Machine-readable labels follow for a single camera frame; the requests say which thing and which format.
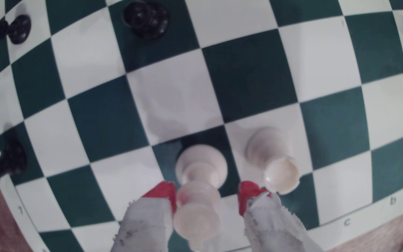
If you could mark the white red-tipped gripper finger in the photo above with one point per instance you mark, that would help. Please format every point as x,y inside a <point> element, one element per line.
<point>145,224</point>
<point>275,227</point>

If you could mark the white king chess piece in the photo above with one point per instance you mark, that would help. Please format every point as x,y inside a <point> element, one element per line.
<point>198,196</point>

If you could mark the white rook chess piece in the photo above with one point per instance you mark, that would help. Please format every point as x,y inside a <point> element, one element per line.
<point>271,157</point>

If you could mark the black rook chess piece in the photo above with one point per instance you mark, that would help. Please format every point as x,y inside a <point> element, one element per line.
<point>11,161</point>

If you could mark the green white chess mat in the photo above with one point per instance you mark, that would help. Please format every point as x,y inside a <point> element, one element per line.
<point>250,77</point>

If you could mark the black pawn chess piece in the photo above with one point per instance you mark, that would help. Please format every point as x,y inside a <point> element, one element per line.
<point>145,17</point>
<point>19,28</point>

